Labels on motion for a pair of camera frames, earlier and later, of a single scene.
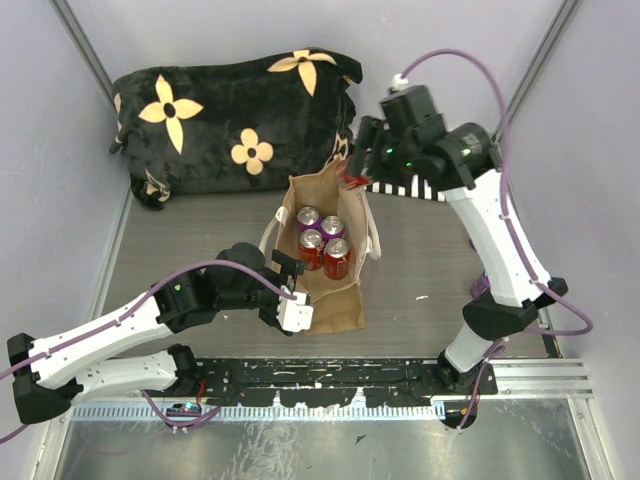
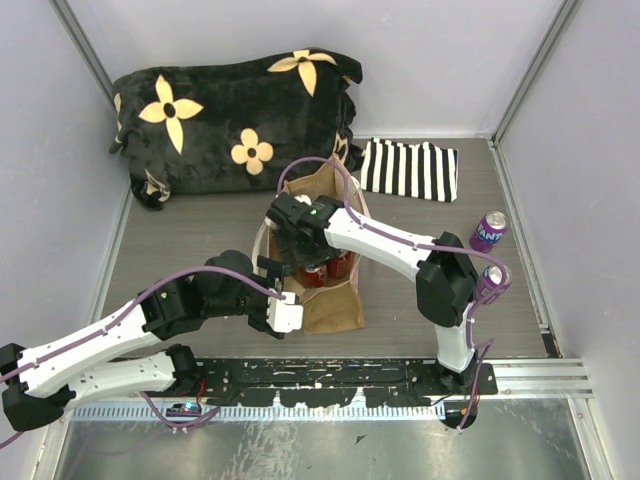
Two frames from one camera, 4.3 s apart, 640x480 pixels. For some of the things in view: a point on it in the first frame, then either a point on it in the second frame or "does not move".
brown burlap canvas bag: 327,225 does not move
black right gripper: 370,132 -> 286,240
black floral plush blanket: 244,125 does not move
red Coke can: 349,180 -> 314,276
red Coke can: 336,258 does not move
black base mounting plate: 330,382 does not move
